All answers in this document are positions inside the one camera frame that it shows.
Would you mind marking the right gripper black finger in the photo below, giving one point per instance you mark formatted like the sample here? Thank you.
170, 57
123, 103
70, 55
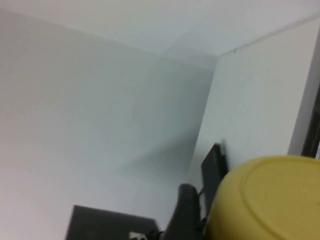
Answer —
186, 215

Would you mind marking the yellow plastic cup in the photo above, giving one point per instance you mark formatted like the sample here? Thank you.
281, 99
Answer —
275, 200

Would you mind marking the dark door frame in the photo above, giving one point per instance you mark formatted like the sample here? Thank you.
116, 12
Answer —
310, 140

